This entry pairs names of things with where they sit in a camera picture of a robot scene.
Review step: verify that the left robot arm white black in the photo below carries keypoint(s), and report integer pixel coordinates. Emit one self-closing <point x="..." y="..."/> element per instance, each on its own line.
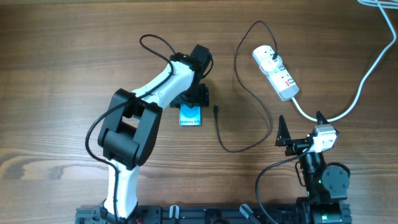
<point x="130" y="129"/>

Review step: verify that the smartphone with teal screen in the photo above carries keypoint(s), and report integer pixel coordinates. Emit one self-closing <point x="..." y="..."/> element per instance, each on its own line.
<point x="190" y="116"/>

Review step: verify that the white grey power strip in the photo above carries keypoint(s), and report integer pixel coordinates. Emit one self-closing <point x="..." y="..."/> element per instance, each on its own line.
<point x="282" y="82"/>

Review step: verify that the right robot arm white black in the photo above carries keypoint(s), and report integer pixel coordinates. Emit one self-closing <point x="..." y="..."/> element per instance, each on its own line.
<point x="326" y="183"/>

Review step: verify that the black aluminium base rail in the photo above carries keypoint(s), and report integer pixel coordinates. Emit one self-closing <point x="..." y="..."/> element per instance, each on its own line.
<point x="278" y="213"/>

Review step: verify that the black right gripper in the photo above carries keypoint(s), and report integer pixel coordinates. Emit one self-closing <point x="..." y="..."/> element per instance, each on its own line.
<point x="284" y="137"/>

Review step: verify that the white USB wall charger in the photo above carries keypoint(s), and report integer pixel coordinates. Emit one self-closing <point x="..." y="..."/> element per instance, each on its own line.
<point x="269" y="65"/>

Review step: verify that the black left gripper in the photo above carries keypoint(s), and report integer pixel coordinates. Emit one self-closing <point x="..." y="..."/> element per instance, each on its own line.
<point x="202" y="99"/>

